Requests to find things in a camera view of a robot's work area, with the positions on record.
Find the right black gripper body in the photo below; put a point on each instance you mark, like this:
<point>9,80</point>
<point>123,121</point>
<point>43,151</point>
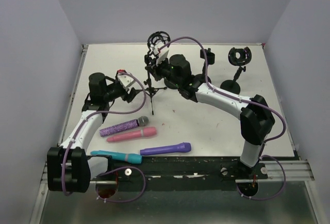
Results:
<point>162,70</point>

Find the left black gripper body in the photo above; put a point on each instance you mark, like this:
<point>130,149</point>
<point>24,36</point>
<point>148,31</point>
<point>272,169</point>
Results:
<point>125,95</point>

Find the black tripod shock-mount stand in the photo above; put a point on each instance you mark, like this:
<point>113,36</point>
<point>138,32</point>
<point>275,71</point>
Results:
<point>149,59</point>

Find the silver purple glitter microphone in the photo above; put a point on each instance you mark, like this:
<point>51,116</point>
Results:
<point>125,126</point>

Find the pink microphone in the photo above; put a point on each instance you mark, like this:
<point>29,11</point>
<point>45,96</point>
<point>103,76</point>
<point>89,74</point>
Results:
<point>145,132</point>

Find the black round-base stand back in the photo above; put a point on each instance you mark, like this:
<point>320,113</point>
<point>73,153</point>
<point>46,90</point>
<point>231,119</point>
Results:
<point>208,57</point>

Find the teal microphone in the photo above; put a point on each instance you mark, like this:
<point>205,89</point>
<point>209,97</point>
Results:
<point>126,157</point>

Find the dark purple microphone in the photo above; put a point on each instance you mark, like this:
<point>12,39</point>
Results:
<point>183,147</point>

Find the black shock-mount round-base stand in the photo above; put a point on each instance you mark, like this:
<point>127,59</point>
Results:
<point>238,57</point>

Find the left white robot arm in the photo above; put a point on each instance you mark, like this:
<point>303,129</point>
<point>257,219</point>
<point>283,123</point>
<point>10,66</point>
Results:
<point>69,168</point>

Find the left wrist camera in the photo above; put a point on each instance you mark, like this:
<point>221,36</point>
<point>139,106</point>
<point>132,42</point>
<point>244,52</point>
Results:
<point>125,79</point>

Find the black mounting base rail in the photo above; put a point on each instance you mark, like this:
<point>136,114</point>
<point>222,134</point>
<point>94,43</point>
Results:
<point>136,181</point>

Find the aluminium extrusion rail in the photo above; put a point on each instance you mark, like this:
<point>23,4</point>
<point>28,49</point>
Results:
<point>288,171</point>

